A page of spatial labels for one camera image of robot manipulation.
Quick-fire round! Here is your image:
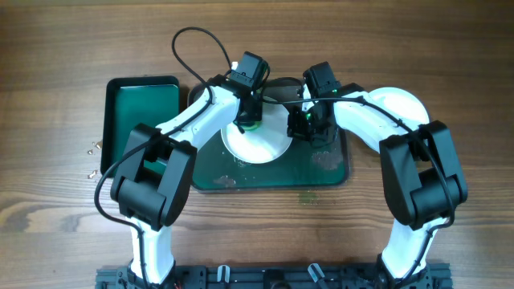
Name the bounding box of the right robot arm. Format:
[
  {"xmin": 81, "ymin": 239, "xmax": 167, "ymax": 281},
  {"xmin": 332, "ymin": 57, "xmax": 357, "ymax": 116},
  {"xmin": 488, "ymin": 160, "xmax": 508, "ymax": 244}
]
[{"xmin": 288, "ymin": 62, "xmax": 467, "ymax": 288}]

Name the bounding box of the small black water tray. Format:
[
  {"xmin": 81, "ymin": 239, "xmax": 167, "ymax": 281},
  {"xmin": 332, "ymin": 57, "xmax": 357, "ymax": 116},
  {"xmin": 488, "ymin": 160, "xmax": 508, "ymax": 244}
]
[{"xmin": 100, "ymin": 75, "xmax": 181, "ymax": 174}]

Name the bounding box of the green and yellow sponge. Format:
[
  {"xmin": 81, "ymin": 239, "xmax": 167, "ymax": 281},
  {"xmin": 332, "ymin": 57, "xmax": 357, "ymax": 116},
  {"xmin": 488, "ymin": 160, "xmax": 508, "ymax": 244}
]
[{"xmin": 241, "ymin": 122, "xmax": 261, "ymax": 132}]

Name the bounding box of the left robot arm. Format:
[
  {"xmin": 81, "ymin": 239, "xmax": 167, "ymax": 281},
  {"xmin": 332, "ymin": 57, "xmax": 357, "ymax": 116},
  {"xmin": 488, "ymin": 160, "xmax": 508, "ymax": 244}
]
[{"xmin": 108, "ymin": 52, "xmax": 269, "ymax": 288}]

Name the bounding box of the white plate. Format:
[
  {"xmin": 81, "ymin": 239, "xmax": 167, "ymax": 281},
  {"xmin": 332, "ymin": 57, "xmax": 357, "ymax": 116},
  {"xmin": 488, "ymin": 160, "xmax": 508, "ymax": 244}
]
[
  {"xmin": 402, "ymin": 100, "xmax": 430, "ymax": 124},
  {"xmin": 221, "ymin": 103, "xmax": 292, "ymax": 164},
  {"xmin": 369, "ymin": 87, "xmax": 430, "ymax": 124}
]

